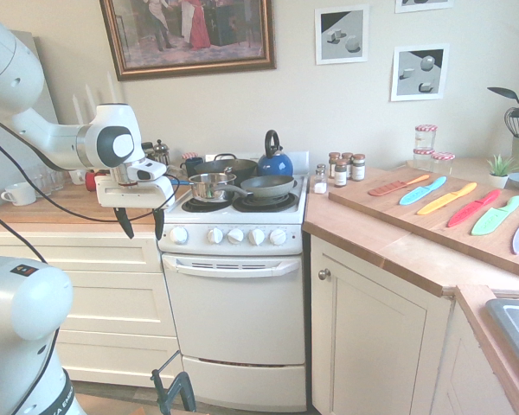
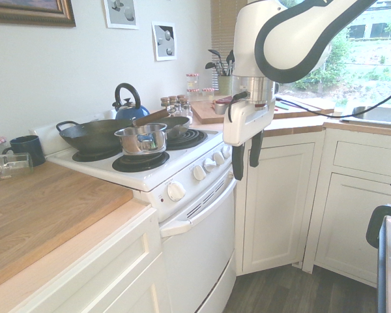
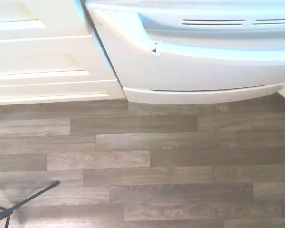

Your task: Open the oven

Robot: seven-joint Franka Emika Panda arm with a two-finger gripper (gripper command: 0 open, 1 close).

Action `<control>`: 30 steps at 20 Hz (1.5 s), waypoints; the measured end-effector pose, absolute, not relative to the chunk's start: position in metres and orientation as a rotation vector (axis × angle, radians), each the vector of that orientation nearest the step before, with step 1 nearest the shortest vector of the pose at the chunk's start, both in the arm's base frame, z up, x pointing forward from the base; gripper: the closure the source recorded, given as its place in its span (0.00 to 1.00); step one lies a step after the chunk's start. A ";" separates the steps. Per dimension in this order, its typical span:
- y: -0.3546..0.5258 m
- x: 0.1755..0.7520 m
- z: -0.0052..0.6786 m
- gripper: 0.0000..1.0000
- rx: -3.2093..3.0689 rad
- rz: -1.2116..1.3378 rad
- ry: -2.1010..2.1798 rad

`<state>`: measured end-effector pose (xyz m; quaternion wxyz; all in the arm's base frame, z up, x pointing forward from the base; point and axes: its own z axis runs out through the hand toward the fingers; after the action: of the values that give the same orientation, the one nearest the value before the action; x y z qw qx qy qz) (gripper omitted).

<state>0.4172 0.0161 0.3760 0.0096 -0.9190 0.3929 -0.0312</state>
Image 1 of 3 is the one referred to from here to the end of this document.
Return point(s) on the grey frying pan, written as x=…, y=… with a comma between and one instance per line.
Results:
x=270, y=185

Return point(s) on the blue sheathed knife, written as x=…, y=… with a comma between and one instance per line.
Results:
x=417, y=194

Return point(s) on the black wok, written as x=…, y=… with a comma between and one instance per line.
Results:
x=225, y=166

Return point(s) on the cream drawer cabinet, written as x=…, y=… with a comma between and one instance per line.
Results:
x=112, y=302

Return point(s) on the brown lid spice jar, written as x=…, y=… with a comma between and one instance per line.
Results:
x=358, y=168
x=341, y=175
x=333, y=164
x=347, y=162

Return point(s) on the orange sheathed knife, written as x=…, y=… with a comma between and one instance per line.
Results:
x=391, y=187

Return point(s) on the white oven door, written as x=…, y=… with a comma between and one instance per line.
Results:
x=238, y=311

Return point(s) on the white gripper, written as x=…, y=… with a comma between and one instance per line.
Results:
x=132, y=195

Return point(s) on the large wooden cutting board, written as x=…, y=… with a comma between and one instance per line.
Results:
x=415, y=225

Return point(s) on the green sheathed knife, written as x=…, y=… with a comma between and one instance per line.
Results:
x=488, y=221

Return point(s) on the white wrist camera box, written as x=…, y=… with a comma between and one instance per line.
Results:
x=146, y=170

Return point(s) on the stainless steel sink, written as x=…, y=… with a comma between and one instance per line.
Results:
x=517, y=324

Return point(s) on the clear drinking glasses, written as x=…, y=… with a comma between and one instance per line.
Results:
x=49, y=180

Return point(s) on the white leaning board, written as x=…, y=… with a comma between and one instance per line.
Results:
x=45, y=82

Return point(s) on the short jar red checked lid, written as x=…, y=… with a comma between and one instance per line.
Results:
x=423, y=161
x=443, y=164

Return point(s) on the black bar clamp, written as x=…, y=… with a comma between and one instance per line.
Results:
x=179, y=389

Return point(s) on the glass salt shaker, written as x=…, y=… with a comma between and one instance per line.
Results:
x=319, y=181

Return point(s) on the tall jar red checked lid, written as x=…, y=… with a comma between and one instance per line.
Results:
x=426, y=138

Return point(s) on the small potted green plant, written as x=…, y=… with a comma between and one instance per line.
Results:
x=498, y=177

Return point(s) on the cropped grey print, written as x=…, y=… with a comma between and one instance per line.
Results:
x=424, y=4

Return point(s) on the grey print with two solids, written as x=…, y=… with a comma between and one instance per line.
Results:
x=341, y=34

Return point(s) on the cream cabinet door with knob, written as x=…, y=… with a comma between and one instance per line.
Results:
x=372, y=337

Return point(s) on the framed painting gold frame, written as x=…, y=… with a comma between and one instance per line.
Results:
x=190, y=34

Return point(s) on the white electric stove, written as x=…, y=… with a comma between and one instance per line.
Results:
x=238, y=235

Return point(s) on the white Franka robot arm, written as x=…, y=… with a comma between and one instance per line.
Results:
x=8, y=69

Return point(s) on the glass french press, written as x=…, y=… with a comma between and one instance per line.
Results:
x=161, y=153

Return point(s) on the stainless steel saucepan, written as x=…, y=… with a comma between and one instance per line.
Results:
x=207, y=188

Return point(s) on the red mug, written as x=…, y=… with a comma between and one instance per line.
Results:
x=90, y=181

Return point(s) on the small white cup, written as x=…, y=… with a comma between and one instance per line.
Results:
x=78, y=177

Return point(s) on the metal cabinet knob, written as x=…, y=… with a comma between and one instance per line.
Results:
x=324, y=274

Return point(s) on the yellow sheathed knife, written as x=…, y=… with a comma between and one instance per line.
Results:
x=441, y=202

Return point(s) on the white coffee cup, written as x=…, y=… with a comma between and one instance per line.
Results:
x=21, y=193

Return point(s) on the grey print with three solids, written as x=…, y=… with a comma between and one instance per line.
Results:
x=419, y=71

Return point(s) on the white stove bottom drawer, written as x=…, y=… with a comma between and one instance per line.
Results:
x=246, y=384

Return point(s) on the metal whisk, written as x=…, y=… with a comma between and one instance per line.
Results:
x=514, y=121

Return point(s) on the cream cabinet door plain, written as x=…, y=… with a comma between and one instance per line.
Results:
x=467, y=372

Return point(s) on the dark blue mug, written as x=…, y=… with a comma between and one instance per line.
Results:
x=191, y=166

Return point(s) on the red sheathed knife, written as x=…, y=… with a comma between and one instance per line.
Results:
x=467, y=212

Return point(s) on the white candle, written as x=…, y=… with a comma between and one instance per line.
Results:
x=90, y=101
x=77, y=110

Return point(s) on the white stove knob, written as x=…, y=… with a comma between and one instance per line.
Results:
x=278, y=236
x=178, y=234
x=256, y=236
x=215, y=236
x=235, y=236

